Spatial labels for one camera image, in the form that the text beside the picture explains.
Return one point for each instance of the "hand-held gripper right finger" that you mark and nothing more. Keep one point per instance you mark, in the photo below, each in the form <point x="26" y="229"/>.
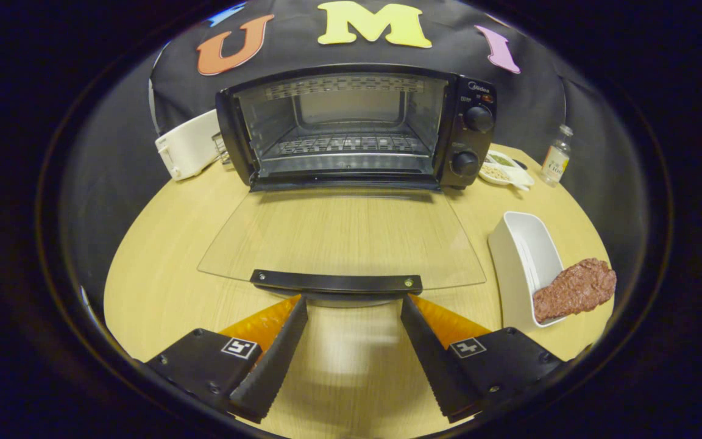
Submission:
<point x="436" y="366"/>

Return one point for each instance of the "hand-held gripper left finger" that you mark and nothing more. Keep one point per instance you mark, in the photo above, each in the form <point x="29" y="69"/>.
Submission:
<point x="272" y="366"/>

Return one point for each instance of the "brown steak piece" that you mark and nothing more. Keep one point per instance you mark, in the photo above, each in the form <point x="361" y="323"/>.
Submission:
<point x="573" y="289"/>

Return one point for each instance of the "black toaster oven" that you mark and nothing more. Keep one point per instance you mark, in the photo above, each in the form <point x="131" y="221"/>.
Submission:
<point x="470" y="139"/>

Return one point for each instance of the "white bread toaster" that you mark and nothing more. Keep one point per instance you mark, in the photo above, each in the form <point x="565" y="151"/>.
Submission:
<point x="189" y="146"/>

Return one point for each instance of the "white rectangular dish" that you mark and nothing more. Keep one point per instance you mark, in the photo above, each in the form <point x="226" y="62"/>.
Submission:
<point x="524" y="244"/>

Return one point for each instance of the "white divided seasoning plate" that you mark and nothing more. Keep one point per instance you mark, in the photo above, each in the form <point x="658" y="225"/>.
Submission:
<point x="500" y="174"/>

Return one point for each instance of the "black round table grommet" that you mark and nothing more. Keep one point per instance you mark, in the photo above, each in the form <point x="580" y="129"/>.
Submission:
<point x="520" y="163"/>

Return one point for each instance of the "small clear glass bottle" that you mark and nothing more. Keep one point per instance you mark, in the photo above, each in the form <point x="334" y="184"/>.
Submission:
<point x="556" y="161"/>

